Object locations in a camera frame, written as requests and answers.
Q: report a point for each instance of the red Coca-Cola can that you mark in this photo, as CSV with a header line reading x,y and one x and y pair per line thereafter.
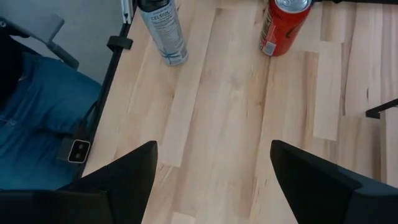
x,y
280,31

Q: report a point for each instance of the grey chair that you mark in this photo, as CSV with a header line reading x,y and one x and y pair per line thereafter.
x,y
46,25

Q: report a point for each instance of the white Arctic Vibe Celsius can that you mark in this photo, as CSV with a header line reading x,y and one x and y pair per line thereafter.
x,y
164,34

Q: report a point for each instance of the small black table camera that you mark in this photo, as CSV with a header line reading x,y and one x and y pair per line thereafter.
x,y
78,151

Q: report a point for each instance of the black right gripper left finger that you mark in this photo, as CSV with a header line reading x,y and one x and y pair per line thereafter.
x,y
109,196

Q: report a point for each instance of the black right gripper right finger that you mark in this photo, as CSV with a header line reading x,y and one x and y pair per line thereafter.
x,y
326,196

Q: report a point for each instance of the silver aluminium rail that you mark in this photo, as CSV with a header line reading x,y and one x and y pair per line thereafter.
x,y
126,11

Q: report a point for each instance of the person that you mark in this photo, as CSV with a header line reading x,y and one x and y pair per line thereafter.
x,y
40,124

